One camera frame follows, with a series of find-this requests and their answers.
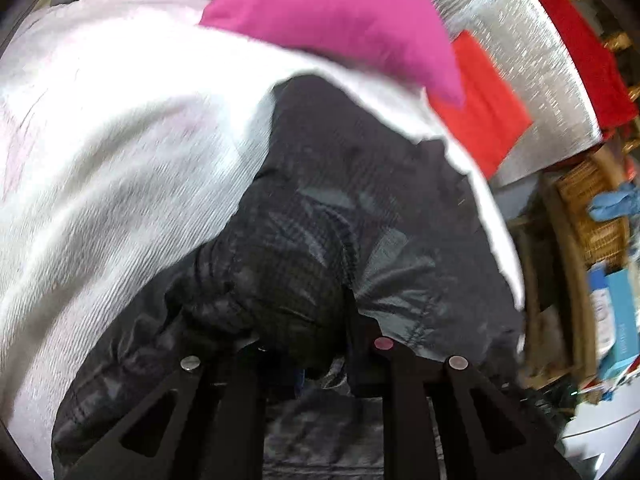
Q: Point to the light blue cloth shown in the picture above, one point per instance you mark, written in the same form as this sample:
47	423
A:
623	202

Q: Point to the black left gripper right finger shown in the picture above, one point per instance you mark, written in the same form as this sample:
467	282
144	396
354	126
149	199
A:
445	420

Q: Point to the black quilted jacket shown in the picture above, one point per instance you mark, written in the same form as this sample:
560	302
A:
344	215

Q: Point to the magenta pillow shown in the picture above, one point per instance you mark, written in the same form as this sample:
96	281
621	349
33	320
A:
402	38

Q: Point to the red cloth on headboard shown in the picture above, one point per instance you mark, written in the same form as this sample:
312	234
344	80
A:
595	64

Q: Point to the blue white box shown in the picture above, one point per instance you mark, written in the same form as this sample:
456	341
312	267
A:
614	312

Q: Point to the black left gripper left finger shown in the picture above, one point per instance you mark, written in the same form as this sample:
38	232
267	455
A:
201	422

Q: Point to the white pink floral blanket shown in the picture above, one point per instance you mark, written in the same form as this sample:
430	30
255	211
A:
128	135

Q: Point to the silver foil insulation mat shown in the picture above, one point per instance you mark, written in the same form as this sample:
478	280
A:
529	53

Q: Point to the red cushion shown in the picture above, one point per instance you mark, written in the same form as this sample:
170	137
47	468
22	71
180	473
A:
492	118

